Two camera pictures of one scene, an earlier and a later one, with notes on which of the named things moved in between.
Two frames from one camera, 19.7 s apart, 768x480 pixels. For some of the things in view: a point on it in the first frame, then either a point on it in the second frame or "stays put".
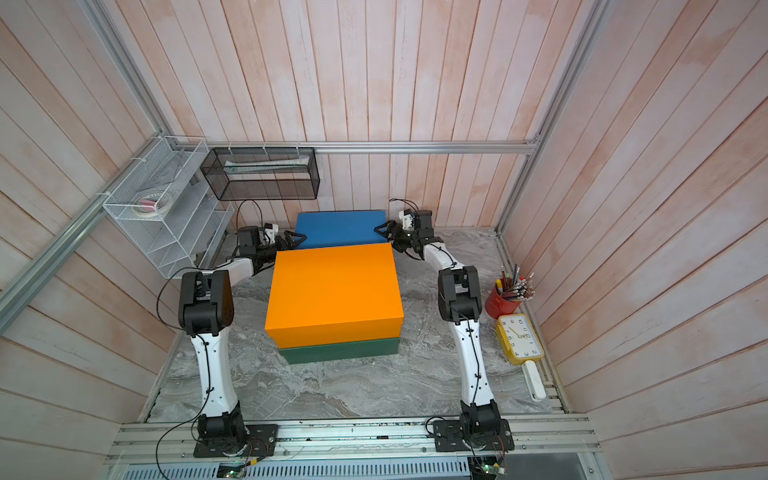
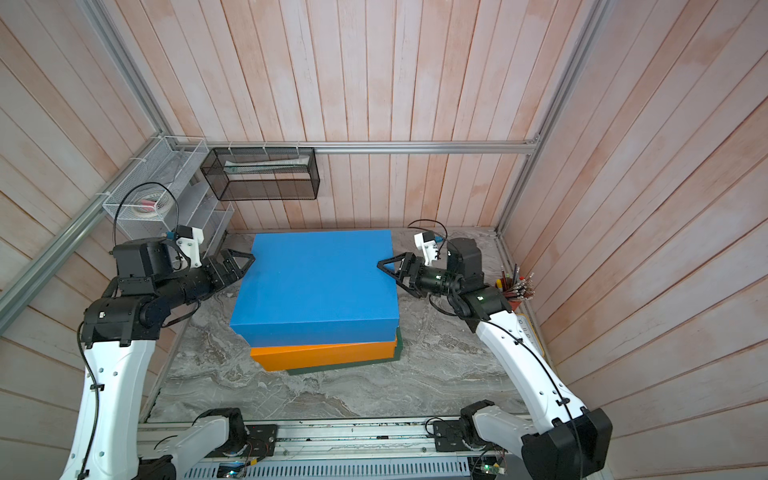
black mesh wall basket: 262,174 stays put
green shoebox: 336,351 -> 397,356
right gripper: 390,226 -> 413,263
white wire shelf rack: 162,195 stays put
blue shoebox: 340,228 -> 317,286
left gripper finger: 289,240 -> 228,267
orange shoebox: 334,295 -> 317,355
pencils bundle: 515,286 stays put
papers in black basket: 289,162 stays put
